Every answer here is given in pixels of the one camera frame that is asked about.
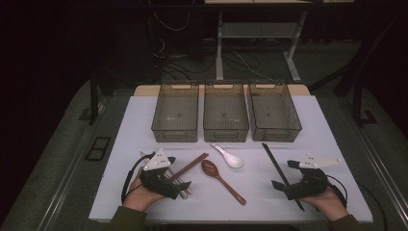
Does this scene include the person's left hand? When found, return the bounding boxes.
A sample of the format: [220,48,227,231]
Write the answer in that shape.
[122,167,166,213]

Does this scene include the metal floor rail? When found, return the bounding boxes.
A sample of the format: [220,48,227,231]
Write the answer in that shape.
[41,124,97,231]
[355,124,408,222]

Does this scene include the black metal stand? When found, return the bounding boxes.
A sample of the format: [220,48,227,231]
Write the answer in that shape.
[351,64,379,127]
[78,68,108,127]

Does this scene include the tangle of floor cables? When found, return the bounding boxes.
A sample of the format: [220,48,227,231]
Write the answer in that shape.
[147,0,280,83]

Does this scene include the person's right hand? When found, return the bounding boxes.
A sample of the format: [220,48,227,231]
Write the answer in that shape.
[301,184,349,222]

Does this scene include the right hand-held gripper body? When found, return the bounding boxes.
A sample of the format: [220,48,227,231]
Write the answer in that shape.
[284,153,342,201]

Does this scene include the silver metal chopsticks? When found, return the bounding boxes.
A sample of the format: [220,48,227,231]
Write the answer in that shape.
[140,151,190,200]

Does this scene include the white ceramic spoon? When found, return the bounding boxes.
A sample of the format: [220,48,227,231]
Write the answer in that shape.
[210,142,244,169]

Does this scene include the white table mat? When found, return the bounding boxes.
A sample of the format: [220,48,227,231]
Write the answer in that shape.
[89,94,374,224]

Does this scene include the grey translucent plastic basket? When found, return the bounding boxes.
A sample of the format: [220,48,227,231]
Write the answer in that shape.
[202,83,250,143]
[150,84,200,143]
[248,82,303,142]

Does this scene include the white metal desk frame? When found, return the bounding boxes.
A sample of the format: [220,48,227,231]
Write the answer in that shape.
[204,0,355,84]

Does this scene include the left hand-held gripper cable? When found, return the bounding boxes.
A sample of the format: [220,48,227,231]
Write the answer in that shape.
[120,153,157,204]

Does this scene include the right hand-held gripper cable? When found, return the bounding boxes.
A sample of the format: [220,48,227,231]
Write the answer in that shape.
[325,174,350,210]

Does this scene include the silver metal fork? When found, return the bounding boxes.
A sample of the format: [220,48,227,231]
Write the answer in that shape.
[166,168,193,195]

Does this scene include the brown wooden spoon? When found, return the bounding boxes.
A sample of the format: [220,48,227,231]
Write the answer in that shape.
[200,159,247,206]

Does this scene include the hand-held gripper cable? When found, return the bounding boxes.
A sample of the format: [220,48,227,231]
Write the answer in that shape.
[120,153,157,204]
[325,174,350,210]

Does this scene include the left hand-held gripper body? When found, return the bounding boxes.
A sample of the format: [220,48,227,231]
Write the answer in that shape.
[139,147,181,200]

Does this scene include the black floor cable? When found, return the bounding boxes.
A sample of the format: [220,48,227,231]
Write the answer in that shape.
[356,182,388,231]

